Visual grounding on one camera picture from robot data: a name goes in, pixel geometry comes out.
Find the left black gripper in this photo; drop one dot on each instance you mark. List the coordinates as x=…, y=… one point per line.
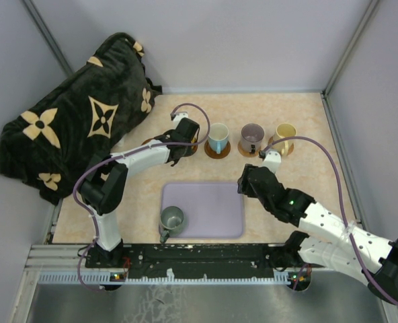
x=189, y=150

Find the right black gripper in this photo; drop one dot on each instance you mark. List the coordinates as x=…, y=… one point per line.
x=244, y=185

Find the white mug blue handle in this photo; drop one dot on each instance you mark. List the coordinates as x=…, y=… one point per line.
x=218, y=137

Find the light woven rattan coaster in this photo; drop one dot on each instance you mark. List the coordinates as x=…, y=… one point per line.
x=246, y=153

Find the dark brown wooden coaster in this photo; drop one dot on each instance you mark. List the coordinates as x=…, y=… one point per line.
x=149, y=142

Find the purple transparent mug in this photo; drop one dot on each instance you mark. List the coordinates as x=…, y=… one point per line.
x=252, y=136

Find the cream yellow ceramic mug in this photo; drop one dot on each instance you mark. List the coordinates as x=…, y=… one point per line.
x=283, y=130

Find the grey ceramic mug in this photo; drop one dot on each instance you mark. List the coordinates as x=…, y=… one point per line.
x=172, y=223

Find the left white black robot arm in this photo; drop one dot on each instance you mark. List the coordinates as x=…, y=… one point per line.
x=101, y=188

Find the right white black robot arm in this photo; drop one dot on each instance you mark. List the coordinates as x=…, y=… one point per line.
x=323, y=238

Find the lavender plastic tray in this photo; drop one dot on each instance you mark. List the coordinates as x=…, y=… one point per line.
x=213, y=210

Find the black floral plush blanket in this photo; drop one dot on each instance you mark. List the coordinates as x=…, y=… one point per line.
x=50, y=145

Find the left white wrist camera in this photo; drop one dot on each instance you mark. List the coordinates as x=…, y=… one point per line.
x=178, y=117

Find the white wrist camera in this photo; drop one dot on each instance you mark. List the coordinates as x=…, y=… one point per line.
x=178, y=117
x=272, y=161

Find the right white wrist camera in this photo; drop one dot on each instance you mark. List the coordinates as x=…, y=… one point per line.
x=272, y=161

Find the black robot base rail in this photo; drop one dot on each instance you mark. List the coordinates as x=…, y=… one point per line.
x=197, y=261

